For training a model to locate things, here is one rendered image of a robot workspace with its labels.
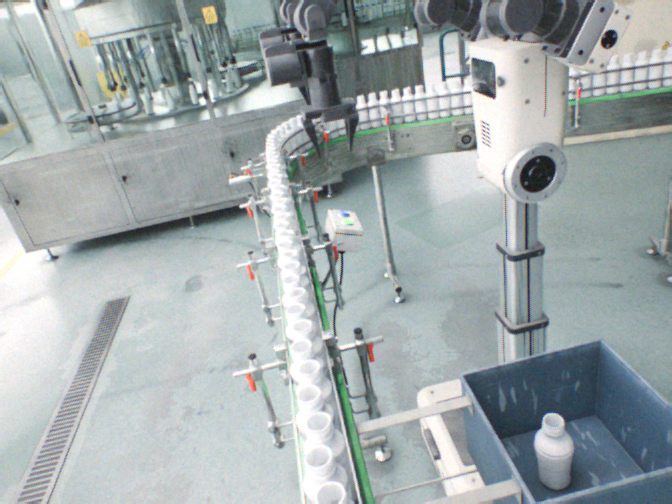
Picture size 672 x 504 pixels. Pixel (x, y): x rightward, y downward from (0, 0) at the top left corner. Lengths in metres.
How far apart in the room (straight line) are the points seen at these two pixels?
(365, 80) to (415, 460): 4.94
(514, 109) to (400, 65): 5.21
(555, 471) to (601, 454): 0.16
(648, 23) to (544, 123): 3.92
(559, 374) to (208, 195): 3.76
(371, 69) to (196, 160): 2.73
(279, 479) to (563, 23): 1.85
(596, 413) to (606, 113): 1.80
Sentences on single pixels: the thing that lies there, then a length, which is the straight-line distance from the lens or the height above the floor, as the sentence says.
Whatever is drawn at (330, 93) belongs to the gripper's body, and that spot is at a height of 1.52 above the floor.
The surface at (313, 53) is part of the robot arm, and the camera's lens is 0.98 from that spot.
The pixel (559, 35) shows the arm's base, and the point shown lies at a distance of 1.15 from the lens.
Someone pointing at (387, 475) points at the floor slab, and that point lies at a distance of 2.16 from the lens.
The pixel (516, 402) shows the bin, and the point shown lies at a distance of 1.21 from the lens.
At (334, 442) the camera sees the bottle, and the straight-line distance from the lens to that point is 0.77.
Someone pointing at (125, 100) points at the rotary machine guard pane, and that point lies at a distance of 4.49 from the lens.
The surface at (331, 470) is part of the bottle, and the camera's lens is 0.71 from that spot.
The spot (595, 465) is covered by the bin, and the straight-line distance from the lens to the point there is 1.26.
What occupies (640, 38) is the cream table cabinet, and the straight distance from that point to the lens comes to 5.24.
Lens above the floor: 1.69
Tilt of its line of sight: 27 degrees down
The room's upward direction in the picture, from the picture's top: 12 degrees counter-clockwise
